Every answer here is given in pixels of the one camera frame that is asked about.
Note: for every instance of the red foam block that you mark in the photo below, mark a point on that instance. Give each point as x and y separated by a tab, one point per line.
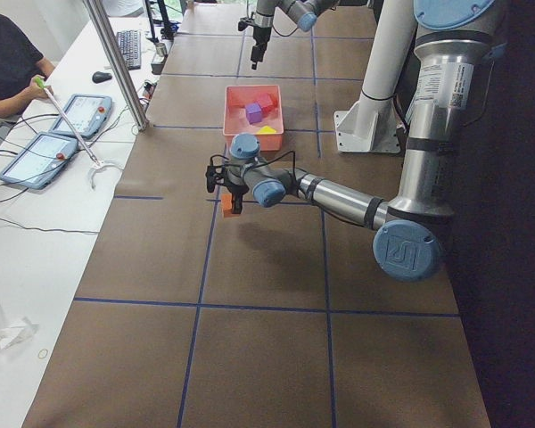
266	103

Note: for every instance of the yellow foam block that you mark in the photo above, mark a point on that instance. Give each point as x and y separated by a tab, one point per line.
267	130

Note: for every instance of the purple foam block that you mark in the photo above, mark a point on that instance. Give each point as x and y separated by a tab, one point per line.
253	113

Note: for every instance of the black computer mouse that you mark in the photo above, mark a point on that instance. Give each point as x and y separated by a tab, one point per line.
99	77

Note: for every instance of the person in black shirt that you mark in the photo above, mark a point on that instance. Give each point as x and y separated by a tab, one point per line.
20	63

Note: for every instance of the aluminium frame post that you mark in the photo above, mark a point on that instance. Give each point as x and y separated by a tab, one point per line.
104	30

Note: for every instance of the white reacher grabber tool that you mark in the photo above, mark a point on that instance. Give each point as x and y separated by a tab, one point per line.
98	165

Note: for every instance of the far teach pendant tablet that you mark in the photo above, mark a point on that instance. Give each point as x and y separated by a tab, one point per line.
87	113

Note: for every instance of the pink plastic bin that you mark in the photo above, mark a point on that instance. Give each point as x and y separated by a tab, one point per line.
235	121

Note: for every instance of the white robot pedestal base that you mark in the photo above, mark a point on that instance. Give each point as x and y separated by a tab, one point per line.
370	123

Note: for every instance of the crumpled white paper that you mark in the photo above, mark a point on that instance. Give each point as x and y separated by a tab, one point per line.
15	330

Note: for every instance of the orange foam block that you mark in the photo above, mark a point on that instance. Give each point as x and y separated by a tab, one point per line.
227	205

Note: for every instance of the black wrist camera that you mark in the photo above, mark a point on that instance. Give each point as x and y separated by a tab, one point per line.
215	176

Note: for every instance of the near teach pendant tablet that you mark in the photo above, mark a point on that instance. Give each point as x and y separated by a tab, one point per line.
38	164

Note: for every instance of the white side table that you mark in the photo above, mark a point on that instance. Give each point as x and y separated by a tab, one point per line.
46	236

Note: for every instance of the black keyboard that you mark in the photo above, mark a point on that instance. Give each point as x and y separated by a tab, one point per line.
129	44

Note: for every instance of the teach pendant tablet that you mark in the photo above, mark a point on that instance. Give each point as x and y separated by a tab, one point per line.
87	113
38	164

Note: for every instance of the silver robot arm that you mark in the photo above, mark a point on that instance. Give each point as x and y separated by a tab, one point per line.
303	13
412	103

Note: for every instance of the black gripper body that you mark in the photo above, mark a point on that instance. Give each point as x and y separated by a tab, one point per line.
235	193
259	36

